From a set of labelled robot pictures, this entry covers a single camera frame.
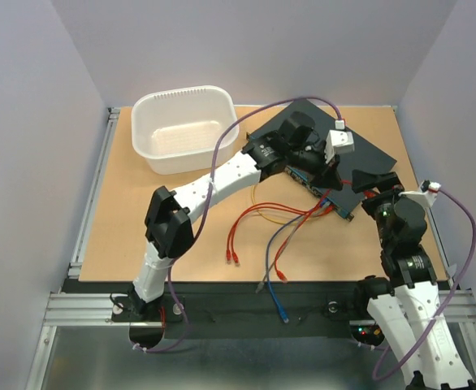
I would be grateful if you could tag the dark network switch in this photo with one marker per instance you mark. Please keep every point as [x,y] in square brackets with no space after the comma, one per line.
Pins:
[365,157]

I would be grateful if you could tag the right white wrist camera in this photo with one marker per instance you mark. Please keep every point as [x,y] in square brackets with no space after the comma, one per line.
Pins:
[425,195]

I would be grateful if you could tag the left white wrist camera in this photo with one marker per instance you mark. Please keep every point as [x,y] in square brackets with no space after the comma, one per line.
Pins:
[338,142]

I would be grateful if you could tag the aluminium frame rail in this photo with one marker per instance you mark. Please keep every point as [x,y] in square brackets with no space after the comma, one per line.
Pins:
[87,309]

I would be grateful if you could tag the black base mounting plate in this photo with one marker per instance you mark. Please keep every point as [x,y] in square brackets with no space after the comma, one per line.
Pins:
[237,310]

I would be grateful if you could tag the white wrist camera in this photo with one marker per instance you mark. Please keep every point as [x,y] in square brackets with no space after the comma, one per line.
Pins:
[338,142]
[425,195]

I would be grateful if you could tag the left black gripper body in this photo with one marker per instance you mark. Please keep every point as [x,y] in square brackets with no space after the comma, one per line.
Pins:
[312,160]

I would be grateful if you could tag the white plastic tub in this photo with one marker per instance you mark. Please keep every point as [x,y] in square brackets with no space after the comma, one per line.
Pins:
[175,131]

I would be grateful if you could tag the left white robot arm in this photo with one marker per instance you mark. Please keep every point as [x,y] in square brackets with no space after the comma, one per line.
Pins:
[172,213]

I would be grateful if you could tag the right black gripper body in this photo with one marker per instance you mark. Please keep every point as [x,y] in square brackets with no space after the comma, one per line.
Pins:
[380,205]

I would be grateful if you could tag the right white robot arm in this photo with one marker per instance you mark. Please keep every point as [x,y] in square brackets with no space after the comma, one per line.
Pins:
[405,302]

